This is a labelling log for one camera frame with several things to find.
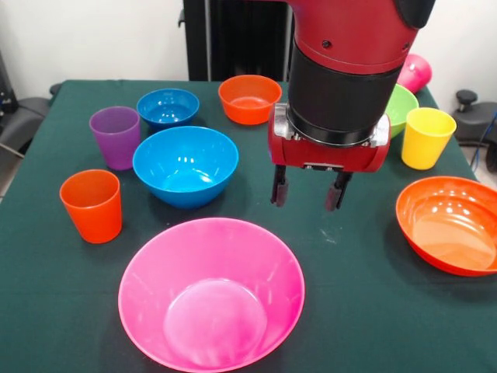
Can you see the small dark blue bowl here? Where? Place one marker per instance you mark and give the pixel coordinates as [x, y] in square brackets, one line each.
[167, 107]

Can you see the dark green table cloth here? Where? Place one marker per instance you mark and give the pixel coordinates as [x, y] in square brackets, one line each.
[349, 311]

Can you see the yellow cup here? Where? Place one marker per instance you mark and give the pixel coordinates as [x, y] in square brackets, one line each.
[425, 143]

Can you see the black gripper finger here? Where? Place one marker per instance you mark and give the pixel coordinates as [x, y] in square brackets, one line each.
[336, 192]
[280, 188]

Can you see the orange cup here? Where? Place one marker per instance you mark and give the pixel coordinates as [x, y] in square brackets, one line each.
[93, 210]

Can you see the large shallow orange bowl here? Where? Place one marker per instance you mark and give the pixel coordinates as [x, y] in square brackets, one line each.
[450, 229]

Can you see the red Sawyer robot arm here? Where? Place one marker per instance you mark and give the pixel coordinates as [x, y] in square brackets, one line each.
[349, 58]

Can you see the small orange bowl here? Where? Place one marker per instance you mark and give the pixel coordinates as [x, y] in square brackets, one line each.
[248, 105]

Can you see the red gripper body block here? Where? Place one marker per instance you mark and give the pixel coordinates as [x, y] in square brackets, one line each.
[330, 157]

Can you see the purple cup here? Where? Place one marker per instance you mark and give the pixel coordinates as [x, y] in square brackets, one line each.
[116, 143]

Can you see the pink cup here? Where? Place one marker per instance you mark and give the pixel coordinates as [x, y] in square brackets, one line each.
[417, 74]

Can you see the green bowl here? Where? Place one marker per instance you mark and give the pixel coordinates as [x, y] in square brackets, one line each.
[404, 109]

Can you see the large pink bowl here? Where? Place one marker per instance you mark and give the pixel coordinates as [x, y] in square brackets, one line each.
[209, 295]

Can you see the light blue bowl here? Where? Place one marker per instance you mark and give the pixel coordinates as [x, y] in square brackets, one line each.
[182, 171]

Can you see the black pedestal leg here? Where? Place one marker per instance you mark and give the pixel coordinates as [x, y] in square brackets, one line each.
[473, 124]
[23, 116]

